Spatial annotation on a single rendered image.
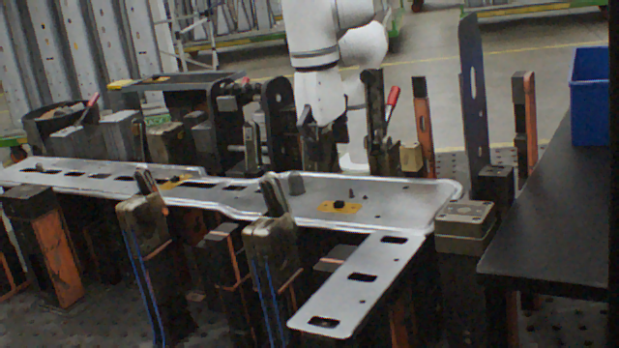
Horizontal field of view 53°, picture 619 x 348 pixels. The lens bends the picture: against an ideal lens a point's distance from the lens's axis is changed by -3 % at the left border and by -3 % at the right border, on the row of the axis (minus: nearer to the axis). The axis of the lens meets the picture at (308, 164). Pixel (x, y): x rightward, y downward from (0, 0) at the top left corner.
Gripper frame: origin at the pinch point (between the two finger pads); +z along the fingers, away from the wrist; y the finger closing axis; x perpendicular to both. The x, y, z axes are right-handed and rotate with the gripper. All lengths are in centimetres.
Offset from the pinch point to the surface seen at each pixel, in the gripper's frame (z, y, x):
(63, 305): 40, 15, -76
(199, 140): 8, -21, -51
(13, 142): 88, -207, -447
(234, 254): 17.9, 12.4, -17.2
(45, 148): 59, -129, -283
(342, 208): 12.0, 0.6, 1.1
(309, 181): 12.3, -10.8, -13.1
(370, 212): 12.3, 0.5, 6.9
